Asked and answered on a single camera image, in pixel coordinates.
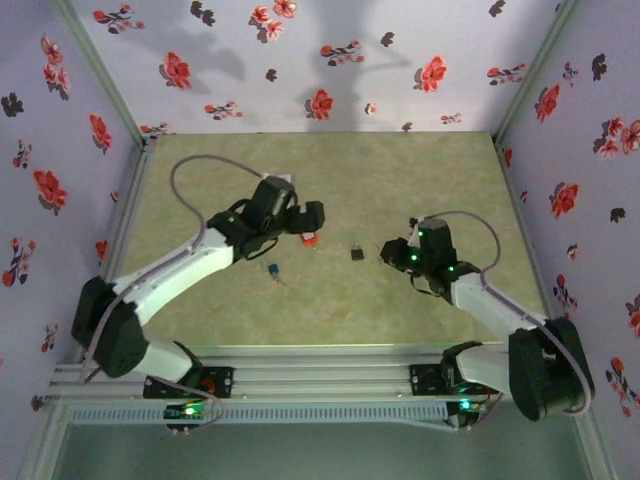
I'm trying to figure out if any blue-headed key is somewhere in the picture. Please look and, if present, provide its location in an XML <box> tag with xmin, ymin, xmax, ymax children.
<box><xmin>260</xmin><ymin>262</ymin><xmax>289</xmax><ymax>287</ymax></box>

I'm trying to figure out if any circuit board with green light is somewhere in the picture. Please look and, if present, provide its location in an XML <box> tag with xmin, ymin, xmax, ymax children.
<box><xmin>164</xmin><ymin>402</ymin><xmax>211</xmax><ymax>421</ymax></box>
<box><xmin>449</xmin><ymin>398</ymin><xmax>489</xmax><ymax>416</ymax></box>

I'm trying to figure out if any grey right arm cable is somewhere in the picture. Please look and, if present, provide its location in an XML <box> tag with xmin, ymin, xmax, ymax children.
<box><xmin>422</xmin><ymin>209</ymin><xmax>597</xmax><ymax>432</ymax></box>

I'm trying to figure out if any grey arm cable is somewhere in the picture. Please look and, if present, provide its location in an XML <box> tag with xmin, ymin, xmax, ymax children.
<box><xmin>422</xmin><ymin>209</ymin><xmax>597</xmax><ymax>432</ymax></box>
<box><xmin>79</xmin><ymin>155</ymin><xmax>274</xmax><ymax>436</ymax></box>

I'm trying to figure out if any grey left arm cable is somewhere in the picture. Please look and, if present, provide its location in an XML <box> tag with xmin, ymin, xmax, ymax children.
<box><xmin>79</xmin><ymin>155</ymin><xmax>274</xmax><ymax>436</ymax></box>

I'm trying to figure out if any aluminium side rail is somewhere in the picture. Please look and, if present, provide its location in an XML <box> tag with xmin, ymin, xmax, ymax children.
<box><xmin>494</xmin><ymin>139</ymin><xmax>569</xmax><ymax>356</ymax></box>
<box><xmin>79</xmin><ymin>139</ymin><xmax>156</xmax><ymax>361</ymax></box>

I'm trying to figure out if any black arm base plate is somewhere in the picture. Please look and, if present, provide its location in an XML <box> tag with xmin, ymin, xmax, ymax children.
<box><xmin>143</xmin><ymin>366</ymin><xmax>235</xmax><ymax>400</ymax></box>
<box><xmin>409</xmin><ymin>364</ymin><xmax>501</xmax><ymax>399</ymax></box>

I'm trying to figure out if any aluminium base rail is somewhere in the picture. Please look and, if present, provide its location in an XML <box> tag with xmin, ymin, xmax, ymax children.
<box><xmin>48</xmin><ymin>344</ymin><xmax>596</xmax><ymax>401</ymax></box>

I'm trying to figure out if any grey slotted cable duct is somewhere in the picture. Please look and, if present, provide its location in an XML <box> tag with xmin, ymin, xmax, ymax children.
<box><xmin>67</xmin><ymin>403</ymin><xmax>449</xmax><ymax>426</ymax></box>

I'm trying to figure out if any aluminium frame post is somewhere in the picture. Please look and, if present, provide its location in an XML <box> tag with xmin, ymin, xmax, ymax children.
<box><xmin>492</xmin><ymin>0</ymin><xmax>581</xmax><ymax>144</ymax></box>
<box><xmin>49</xmin><ymin>0</ymin><xmax>151</xmax><ymax>149</ymax></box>

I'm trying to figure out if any aluminium lower frame bar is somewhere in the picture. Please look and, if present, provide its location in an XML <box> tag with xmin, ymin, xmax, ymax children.
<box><xmin>569</xmin><ymin>394</ymin><xmax>617</xmax><ymax>480</ymax></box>
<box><xmin>18</xmin><ymin>399</ymin><xmax>71</xmax><ymax>480</ymax></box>

